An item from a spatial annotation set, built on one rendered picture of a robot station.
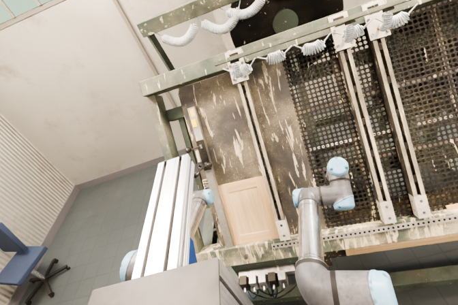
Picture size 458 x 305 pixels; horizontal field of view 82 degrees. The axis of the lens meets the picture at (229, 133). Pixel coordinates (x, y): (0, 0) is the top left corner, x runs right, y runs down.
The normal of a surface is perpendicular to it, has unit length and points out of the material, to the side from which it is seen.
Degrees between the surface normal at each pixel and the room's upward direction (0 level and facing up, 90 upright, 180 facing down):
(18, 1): 90
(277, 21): 90
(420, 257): 0
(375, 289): 5
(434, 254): 0
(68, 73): 90
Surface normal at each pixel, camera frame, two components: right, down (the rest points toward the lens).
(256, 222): -0.22, 0.08
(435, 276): -0.34, -0.76
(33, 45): 0.06, 0.57
